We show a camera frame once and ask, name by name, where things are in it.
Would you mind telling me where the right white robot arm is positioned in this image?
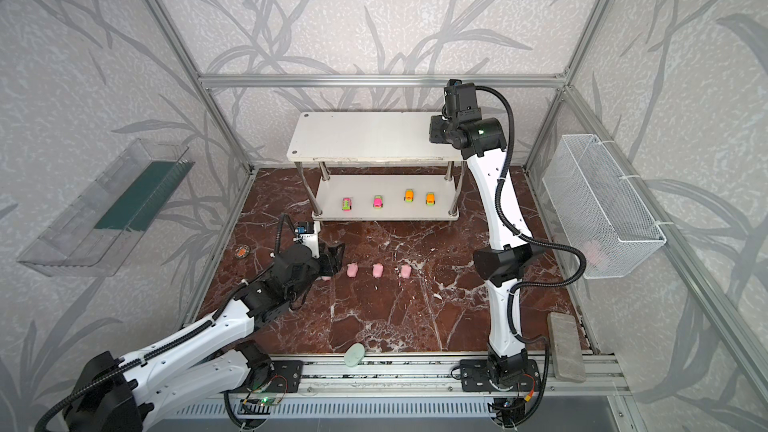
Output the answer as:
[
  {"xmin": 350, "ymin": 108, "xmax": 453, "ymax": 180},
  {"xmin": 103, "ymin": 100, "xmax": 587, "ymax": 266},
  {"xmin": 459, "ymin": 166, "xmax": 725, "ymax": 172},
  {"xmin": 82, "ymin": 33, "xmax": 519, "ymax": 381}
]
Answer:
[{"xmin": 429, "ymin": 79, "xmax": 588, "ymax": 390}]

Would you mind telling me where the pale green oval soap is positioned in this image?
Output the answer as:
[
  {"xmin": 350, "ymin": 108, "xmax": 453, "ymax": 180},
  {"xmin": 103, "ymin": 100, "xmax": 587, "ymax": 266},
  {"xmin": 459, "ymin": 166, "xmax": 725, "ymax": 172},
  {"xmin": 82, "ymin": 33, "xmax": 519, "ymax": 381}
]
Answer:
[{"xmin": 343, "ymin": 343, "xmax": 366, "ymax": 368}]

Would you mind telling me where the clear plastic wall bin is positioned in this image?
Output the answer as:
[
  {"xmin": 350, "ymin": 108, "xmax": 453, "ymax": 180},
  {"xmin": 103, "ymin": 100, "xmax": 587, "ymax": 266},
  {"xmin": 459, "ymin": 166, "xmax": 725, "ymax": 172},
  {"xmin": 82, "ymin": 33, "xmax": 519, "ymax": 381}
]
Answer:
[{"xmin": 17, "ymin": 139, "xmax": 194, "ymax": 277}]

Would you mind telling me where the grey stone block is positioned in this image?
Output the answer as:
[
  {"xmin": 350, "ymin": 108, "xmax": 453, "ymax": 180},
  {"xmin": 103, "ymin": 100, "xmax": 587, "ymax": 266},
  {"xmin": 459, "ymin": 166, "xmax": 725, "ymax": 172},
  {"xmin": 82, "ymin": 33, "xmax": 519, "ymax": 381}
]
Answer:
[{"xmin": 547, "ymin": 312, "xmax": 586, "ymax": 383}]

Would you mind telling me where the white wire wall basket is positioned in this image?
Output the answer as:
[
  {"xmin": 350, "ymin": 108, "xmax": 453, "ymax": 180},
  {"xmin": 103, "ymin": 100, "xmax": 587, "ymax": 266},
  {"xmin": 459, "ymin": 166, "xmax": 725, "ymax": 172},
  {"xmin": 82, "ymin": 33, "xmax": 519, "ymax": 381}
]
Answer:
[{"xmin": 543, "ymin": 134, "xmax": 667, "ymax": 279}]

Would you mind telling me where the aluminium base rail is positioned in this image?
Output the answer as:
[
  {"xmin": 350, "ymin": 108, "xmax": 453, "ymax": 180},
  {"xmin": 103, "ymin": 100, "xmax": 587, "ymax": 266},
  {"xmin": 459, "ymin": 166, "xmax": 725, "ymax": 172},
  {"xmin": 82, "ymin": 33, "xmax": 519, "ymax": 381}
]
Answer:
[{"xmin": 173, "ymin": 352, "xmax": 631, "ymax": 421}]

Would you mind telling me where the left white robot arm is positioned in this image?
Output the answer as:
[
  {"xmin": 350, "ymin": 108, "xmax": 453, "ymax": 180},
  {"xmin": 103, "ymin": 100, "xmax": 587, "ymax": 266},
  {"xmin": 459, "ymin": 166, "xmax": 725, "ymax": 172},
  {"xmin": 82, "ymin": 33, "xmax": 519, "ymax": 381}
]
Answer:
[{"xmin": 35, "ymin": 243, "xmax": 345, "ymax": 431}]

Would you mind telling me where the white two-tier shelf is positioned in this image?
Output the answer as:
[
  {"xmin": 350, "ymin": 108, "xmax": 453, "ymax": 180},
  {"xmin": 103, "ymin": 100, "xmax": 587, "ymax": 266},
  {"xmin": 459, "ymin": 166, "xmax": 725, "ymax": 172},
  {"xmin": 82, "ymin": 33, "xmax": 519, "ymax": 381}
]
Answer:
[{"xmin": 287, "ymin": 112, "xmax": 465, "ymax": 222}]

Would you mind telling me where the pink item in basket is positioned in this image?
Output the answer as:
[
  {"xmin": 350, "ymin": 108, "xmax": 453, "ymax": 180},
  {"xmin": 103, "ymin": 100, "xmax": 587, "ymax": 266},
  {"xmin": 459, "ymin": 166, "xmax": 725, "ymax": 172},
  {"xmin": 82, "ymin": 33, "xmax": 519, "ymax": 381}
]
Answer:
[{"xmin": 583, "ymin": 240, "xmax": 610, "ymax": 271}]

